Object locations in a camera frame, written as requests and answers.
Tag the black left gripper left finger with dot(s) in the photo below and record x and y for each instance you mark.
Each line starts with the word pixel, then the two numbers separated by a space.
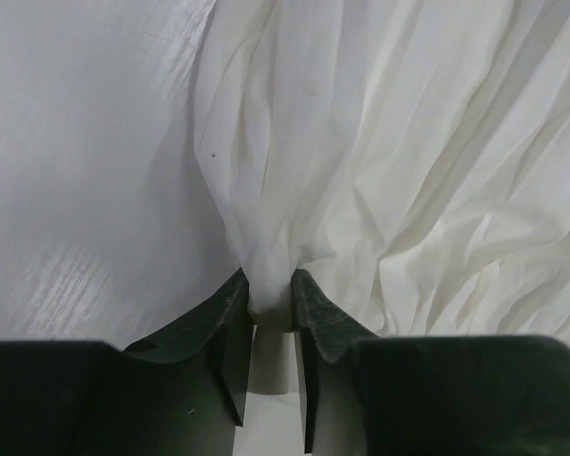
pixel 178 391

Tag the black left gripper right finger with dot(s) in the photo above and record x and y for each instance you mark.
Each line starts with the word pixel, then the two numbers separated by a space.
pixel 361 394

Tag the white skirt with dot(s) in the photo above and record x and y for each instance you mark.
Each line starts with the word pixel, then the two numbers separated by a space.
pixel 413 156

